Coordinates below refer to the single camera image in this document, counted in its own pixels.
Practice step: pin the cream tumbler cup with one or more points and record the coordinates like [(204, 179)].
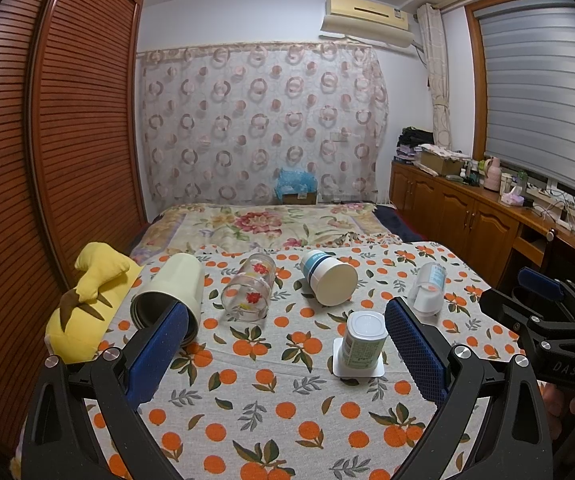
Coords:
[(177, 285)]

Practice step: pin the pink tissue pack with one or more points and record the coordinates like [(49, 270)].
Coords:
[(513, 198)]

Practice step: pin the wooden louvered wardrobe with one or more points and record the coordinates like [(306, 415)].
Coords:
[(42, 160)]

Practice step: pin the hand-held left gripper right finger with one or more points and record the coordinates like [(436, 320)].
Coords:
[(415, 355)]

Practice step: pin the floral print glass cup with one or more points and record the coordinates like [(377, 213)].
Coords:
[(247, 287)]

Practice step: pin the grey window blind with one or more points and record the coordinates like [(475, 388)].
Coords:
[(542, 90)]

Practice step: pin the white cup with blue band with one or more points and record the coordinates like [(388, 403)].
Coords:
[(330, 277)]

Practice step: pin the dark blue blanket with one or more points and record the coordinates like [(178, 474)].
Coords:
[(402, 225)]

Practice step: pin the stack of folded clothes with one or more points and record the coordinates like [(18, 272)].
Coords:
[(412, 145)]

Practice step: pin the floral bed sheet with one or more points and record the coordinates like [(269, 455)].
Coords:
[(262, 227)]

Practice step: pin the cream air conditioner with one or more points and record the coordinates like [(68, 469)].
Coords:
[(365, 17)]

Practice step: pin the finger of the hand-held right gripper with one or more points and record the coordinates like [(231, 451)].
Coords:
[(542, 283), (507, 310)]

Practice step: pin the blue plastic bag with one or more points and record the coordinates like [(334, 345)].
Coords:
[(295, 181)]

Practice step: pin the yellow plush toy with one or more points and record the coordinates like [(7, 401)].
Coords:
[(97, 280)]

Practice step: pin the large cardboard box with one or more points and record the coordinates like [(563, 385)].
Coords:
[(440, 162)]

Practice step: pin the white green label cup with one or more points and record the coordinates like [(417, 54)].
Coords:
[(362, 340)]

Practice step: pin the small cardboard box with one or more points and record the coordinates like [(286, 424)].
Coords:
[(300, 198)]

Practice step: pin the wooden cabinet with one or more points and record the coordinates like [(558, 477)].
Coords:
[(457, 215)]

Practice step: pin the orange fruit print blanket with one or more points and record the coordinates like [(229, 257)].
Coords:
[(277, 400)]

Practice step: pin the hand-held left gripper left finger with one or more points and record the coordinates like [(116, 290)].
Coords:
[(160, 355)]

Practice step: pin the pink thermos jug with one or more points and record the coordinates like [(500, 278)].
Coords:
[(492, 174)]

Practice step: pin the white power strip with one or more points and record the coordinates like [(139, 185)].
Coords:
[(562, 215)]

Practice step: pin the circle pattern lace curtain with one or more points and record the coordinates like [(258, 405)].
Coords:
[(262, 120)]

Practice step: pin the beige window curtain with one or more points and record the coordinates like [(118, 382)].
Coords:
[(437, 75)]

